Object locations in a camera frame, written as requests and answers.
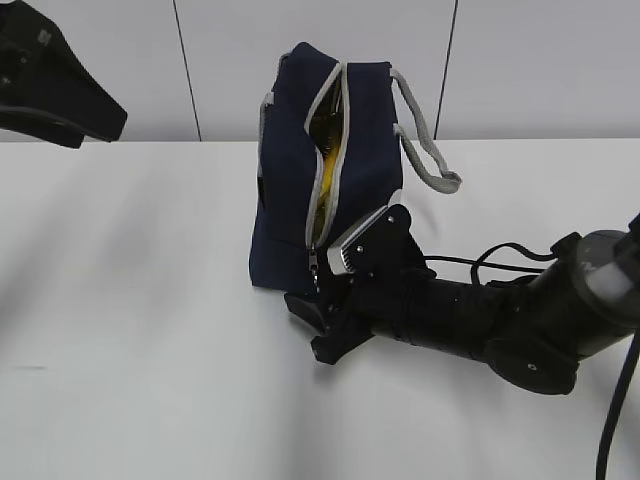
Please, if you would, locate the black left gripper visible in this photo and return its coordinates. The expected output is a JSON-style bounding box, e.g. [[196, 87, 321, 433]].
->
[[1, 1, 127, 148]]

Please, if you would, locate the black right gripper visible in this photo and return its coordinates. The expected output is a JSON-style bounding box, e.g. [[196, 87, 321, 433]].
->
[[284, 234, 435, 364]]

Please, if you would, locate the navy insulated lunch bag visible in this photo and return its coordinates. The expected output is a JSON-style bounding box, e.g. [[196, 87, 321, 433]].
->
[[248, 42, 462, 293]]

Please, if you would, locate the yellow banana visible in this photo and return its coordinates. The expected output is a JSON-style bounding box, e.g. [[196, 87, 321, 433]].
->
[[311, 112, 343, 228]]

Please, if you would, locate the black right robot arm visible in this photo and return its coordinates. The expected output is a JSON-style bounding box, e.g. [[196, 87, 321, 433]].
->
[[285, 205, 639, 395]]

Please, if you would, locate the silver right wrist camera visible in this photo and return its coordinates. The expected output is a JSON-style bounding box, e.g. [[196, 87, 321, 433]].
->
[[327, 204, 411, 276]]

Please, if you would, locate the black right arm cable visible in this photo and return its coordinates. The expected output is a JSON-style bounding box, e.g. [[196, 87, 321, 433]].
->
[[424, 242, 640, 480]]

